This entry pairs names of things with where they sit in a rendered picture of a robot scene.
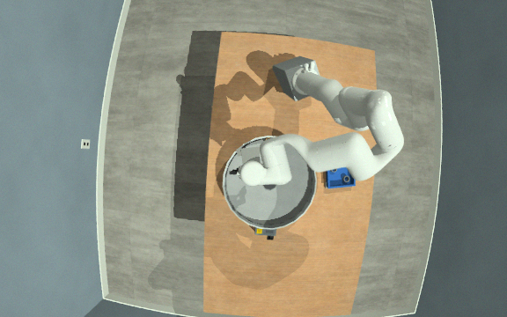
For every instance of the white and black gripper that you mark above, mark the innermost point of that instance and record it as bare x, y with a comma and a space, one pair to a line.
235, 171

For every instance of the blue tray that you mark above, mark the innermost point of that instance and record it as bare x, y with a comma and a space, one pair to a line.
336, 178

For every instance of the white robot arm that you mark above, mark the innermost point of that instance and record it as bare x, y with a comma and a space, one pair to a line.
348, 150

